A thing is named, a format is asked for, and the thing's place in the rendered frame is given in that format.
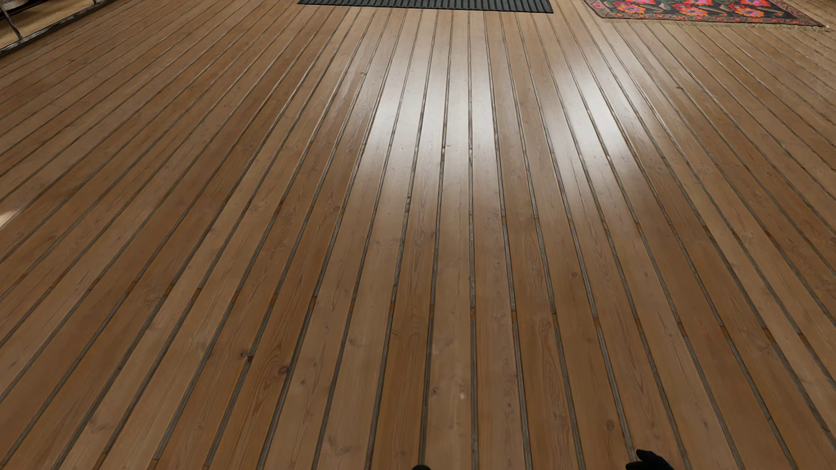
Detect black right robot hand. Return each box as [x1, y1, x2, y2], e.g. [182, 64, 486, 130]
[626, 449, 675, 470]

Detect dark ribbed floor mat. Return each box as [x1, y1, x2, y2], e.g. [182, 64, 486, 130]
[298, 0, 555, 14]

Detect floral patterned rug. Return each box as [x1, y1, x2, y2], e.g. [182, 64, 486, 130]
[583, 0, 824, 27]

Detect metal furniture frame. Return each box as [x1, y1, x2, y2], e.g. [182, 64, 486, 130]
[0, 0, 113, 56]

